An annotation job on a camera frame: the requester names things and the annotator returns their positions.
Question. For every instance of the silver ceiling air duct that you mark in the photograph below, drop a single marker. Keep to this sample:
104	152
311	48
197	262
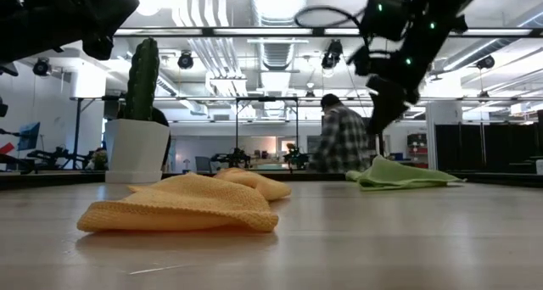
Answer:
278	1

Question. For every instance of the white plant pot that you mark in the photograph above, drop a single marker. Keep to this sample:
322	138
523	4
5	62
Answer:
136	154

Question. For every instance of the green microfiber towel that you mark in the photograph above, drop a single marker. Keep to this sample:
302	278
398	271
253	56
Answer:
394	177

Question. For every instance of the green cactus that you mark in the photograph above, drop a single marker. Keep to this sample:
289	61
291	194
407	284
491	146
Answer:
142	82

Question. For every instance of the black crossbar with light strips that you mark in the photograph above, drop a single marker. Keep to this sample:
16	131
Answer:
203	31

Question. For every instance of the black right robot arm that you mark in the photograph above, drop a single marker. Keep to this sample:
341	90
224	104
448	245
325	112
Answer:
441	10

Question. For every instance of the black ceiling camera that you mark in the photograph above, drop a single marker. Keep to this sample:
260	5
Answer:
185	60
332	54
41	66
485	62

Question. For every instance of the black background rig frame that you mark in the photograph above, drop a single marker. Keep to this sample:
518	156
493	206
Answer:
266	98

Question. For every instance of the blue background monitor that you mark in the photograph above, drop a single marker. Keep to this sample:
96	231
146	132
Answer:
29	136

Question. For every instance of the small background potted plant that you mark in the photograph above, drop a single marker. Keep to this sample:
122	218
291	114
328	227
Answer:
99	158

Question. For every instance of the blue storage bin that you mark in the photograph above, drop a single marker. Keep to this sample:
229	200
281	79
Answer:
396	156

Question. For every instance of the red background panel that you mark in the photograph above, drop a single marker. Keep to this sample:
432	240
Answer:
6	148

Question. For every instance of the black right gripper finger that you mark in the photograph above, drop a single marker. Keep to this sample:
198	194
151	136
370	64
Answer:
384	107

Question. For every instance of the shelf with red bins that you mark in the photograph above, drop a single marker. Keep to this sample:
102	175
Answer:
418	148

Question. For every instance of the orange microfiber towel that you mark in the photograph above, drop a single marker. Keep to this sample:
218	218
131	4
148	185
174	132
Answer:
182	205

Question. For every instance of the black metal table frame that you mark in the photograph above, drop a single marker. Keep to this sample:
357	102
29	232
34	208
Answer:
51	180

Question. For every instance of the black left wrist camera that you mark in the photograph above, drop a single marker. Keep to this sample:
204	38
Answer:
98	47

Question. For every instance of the black background robot arm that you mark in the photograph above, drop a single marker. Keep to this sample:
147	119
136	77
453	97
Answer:
233	157
17	163
55	156
295	156

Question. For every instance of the black room partition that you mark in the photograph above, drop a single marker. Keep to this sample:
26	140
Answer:
488	146

